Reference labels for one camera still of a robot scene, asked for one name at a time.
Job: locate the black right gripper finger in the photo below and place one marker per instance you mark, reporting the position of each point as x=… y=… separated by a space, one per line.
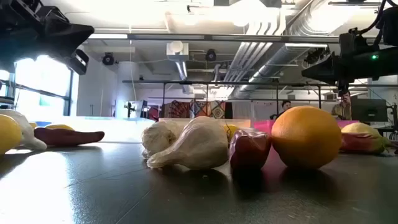
x=329 y=77
x=326 y=65

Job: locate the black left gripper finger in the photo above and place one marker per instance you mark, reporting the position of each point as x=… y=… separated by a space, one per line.
x=65 y=31
x=78 y=62

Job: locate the yellow lemon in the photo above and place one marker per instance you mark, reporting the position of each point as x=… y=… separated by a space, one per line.
x=59 y=127
x=9 y=133
x=33 y=125
x=360 y=128
x=231 y=130

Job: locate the round orange fruit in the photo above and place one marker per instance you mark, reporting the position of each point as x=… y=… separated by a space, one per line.
x=306 y=137

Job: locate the white garlic bulb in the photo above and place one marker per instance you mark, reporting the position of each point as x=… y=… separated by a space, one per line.
x=160 y=137
x=202 y=146
x=29 y=135

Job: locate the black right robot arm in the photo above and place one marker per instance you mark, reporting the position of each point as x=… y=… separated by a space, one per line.
x=388 y=62

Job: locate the black track light cluster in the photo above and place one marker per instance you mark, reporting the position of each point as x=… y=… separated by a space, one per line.
x=315 y=56

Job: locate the long ceiling light fixture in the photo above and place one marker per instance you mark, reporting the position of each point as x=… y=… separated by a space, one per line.
x=306 y=45
x=109 y=36

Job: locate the black ceiling spotlight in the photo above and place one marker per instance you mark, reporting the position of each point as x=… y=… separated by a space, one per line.
x=108 y=59
x=211 y=55

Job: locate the black background monitor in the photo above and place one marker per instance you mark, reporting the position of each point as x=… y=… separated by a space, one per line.
x=370 y=110

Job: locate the white round column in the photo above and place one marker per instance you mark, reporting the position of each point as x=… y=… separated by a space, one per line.
x=126 y=87

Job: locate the black equipment stand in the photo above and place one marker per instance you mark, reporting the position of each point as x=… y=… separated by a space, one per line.
x=395 y=115

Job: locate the black device on stand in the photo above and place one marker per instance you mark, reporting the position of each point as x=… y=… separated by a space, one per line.
x=129 y=109

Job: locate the white ceiling pipe bundle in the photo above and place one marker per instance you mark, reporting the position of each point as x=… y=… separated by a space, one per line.
x=248 y=53

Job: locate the translucent pink plastic bin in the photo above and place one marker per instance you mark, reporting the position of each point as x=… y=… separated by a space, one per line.
x=264 y=126

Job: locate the translucent white plastic bin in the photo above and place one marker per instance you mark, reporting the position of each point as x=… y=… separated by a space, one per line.
x=130 y=130

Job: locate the white ceiling air unit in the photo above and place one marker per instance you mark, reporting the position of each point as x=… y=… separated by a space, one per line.
x=177 y=51

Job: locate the translucent orange plastic bin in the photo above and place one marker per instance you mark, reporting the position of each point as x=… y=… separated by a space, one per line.
x=241 y=123

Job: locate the colourful patterned cloth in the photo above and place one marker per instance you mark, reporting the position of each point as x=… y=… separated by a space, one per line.
x=202 y=109

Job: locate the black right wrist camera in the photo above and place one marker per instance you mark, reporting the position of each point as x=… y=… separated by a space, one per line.
x=351 y=43

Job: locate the black window frame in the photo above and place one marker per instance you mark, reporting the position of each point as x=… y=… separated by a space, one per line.
x=66 y=99

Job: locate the silver ventilation duct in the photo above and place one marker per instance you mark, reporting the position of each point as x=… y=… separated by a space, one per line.
x=280 y=59

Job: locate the black metal rack frame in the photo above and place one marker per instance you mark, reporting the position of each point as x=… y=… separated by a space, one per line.
x=248 y=83

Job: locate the grey overhead frame beam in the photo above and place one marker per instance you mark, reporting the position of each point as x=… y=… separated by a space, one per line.
x=217 y=38

